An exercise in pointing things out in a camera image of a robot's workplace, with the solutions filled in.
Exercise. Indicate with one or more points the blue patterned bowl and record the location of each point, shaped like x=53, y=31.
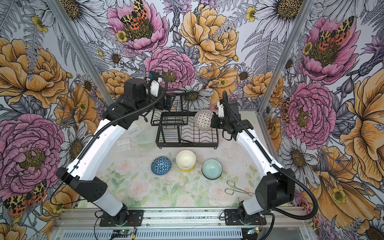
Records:
x=161, y=166

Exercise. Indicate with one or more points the black white patterned bowl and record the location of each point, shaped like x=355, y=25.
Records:
x=203, y=120

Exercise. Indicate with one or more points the black wire dish rack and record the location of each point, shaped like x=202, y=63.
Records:
x=176, y=126

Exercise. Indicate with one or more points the metal tongs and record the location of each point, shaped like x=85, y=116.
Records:
x=234, y=189

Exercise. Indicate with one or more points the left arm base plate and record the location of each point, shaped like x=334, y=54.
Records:
x=132, y=217

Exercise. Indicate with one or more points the cream white bowl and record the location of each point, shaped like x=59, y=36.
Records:
x=186, y=160

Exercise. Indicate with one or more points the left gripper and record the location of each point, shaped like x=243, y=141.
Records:
x=170, y=102

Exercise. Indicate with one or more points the clear ribbed plastic packet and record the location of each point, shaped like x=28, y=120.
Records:
x=123, y=144

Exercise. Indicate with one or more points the mint green bowl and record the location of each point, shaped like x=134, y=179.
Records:
x=212, y=169

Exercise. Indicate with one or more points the clear square plastic packet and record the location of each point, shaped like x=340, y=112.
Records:
x=134, y=129

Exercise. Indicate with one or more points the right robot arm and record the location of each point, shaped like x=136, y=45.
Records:
x=277, y=185

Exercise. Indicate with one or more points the aluminium mounting rail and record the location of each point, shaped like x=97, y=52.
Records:
x=168, y=218

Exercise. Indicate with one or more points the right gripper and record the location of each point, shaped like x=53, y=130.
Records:
x=214, y=121

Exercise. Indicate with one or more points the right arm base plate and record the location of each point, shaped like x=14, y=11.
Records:
x=233, y=217

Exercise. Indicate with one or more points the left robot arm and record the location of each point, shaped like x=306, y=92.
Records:
x=80, y=175

